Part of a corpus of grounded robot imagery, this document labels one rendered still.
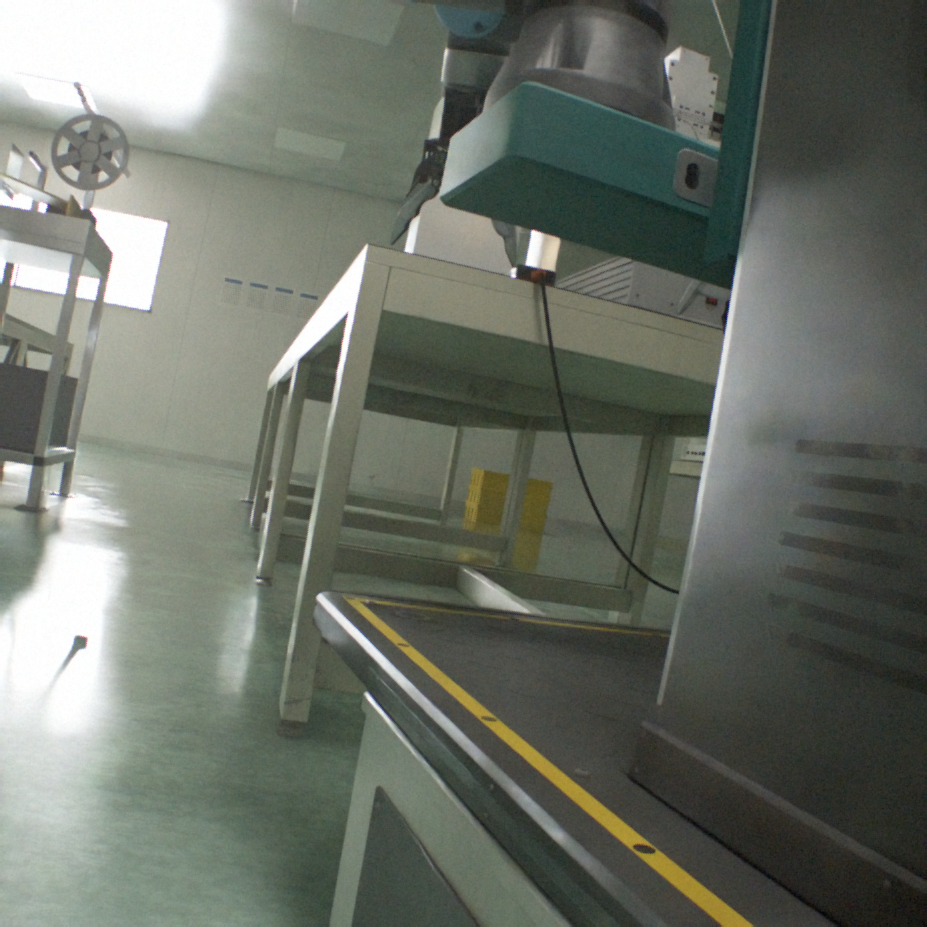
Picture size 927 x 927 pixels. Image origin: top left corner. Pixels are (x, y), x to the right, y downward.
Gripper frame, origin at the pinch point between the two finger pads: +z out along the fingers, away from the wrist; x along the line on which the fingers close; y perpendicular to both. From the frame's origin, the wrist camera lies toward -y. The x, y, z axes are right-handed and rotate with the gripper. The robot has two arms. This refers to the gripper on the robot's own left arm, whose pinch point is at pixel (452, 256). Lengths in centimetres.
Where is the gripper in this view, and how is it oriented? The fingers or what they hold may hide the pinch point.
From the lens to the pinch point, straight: 118.9
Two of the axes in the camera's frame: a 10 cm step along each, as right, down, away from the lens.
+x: 9.5, 2.3, -1.9
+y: -2.7, 3.7, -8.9
